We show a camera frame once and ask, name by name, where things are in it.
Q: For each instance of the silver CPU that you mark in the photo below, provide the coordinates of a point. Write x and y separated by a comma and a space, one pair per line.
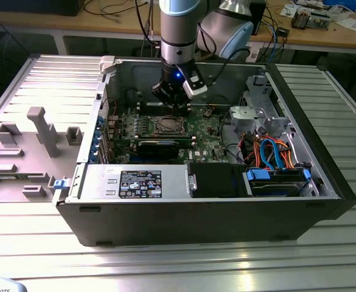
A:
170, 124

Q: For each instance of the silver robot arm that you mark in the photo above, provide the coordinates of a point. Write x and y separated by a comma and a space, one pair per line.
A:
177, 30

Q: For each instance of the green motherboard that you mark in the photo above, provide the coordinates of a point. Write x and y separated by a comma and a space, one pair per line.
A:
205, 134

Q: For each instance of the black graphics card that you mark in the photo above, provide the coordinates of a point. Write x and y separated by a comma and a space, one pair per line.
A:
158, 149

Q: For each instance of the grey plastic case latch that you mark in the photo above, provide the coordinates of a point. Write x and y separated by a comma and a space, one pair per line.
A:
107, 64

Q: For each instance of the blue card retention clip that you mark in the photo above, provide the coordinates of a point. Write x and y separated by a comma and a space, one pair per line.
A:
93, 153
100, 122
96, 139

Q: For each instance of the silver metal drive cage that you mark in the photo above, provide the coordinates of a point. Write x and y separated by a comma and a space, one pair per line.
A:
250, 117

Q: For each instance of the wooden workbench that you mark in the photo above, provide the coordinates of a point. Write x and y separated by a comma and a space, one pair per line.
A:
110, 25

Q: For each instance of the black plastic shroud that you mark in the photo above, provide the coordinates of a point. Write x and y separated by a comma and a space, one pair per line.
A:
217, 179

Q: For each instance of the black tower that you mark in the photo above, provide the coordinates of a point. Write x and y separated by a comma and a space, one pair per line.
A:
260, 18

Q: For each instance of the silver power supply unit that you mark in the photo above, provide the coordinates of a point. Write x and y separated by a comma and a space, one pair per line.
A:
98, 182

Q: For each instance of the small black box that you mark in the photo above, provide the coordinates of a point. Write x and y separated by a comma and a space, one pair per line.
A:
282, 32

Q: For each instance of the black PC case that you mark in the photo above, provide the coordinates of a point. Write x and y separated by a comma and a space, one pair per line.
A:
196, 222

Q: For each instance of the hard disk in blue carrier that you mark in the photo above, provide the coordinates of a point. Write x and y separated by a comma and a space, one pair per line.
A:
275, 188

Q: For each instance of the blue plastic latch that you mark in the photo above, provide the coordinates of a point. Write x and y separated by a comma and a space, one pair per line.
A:
60, 184

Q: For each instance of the metal heat sink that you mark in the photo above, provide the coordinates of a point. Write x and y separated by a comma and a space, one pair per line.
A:
301, 19

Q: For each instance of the black equipment box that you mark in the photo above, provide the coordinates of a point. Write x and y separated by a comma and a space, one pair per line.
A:
34, 7

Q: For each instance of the loose circuit board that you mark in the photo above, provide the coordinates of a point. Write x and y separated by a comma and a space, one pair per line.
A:
319, 21

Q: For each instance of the grey parts rack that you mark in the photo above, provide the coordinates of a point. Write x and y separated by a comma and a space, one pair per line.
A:
19, 170

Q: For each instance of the blue box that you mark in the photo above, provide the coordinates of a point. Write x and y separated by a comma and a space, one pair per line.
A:
342, 3

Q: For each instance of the white papers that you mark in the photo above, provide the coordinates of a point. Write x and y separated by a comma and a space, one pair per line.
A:
352, 24

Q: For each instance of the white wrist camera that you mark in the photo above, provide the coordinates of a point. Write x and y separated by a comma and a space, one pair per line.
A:
196, 88

